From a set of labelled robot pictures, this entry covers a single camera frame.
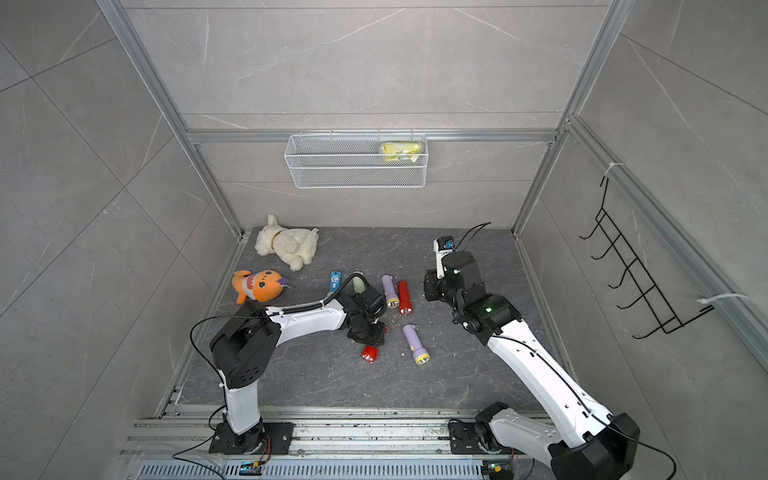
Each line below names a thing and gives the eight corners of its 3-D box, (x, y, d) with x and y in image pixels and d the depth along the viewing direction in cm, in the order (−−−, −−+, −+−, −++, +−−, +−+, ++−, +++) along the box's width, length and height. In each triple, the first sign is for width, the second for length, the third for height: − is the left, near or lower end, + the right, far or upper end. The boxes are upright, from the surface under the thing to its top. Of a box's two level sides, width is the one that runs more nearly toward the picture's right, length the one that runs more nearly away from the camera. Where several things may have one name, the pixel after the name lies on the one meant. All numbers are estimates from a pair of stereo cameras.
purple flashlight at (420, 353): (417, 366, 87) (417, 362, 85) (402, 330, 95) (402, 325, 92) (430, 361, 88) (431, 357, 85) (414, 326, 95) (414, 321, 93)
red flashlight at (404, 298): (400, 315, 98) (401, 311, 96) (397, 285, 106) (397, 280, 103) (412, 314, 98) (412, 310, 96) (407, 285, 106) (408, 279, 103)
